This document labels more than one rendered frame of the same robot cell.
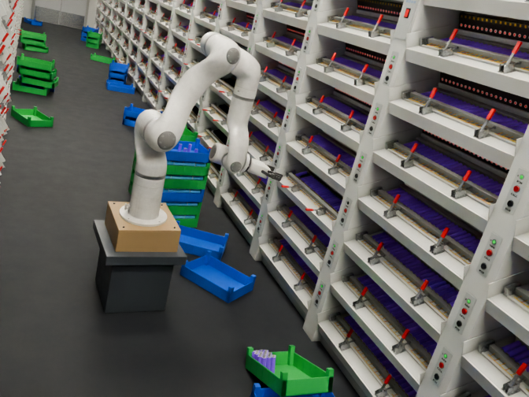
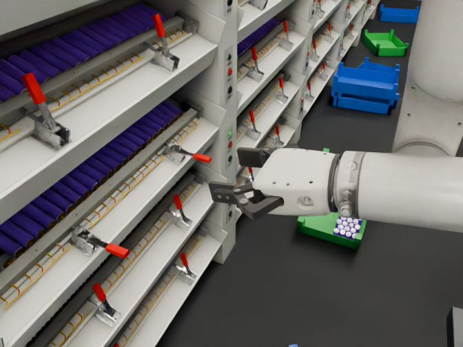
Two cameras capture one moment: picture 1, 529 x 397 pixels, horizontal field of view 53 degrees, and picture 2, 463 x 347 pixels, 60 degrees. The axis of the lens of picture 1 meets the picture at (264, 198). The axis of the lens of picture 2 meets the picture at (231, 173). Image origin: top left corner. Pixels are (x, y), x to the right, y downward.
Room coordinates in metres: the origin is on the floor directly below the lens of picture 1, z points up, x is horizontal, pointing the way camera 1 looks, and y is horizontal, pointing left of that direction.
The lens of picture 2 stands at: (2.55, 0.34, 0.96)
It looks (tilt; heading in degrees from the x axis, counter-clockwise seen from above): 37 degrees down; 232
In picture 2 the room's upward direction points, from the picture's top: straight up
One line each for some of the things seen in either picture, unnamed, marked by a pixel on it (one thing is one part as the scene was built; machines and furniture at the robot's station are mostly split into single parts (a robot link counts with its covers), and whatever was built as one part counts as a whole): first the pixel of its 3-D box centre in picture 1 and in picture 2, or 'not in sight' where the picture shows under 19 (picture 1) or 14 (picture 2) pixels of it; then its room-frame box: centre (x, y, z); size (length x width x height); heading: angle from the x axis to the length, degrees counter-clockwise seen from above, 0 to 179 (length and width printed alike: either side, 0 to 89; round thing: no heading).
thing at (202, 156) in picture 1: (180, 148); not in sight; (2.84, 0.52, 0.44); 0.30 x 0.20 x 0.08; 125
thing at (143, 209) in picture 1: (146, 194); not in sight; (1.97, 0.46, 0.47); 0.19 x 0.19 x 0.18
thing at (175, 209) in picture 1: (170, 201); not in sight; (2.84, 0.52, 0.12); 0.30 x 0.20 x 0.08; 125
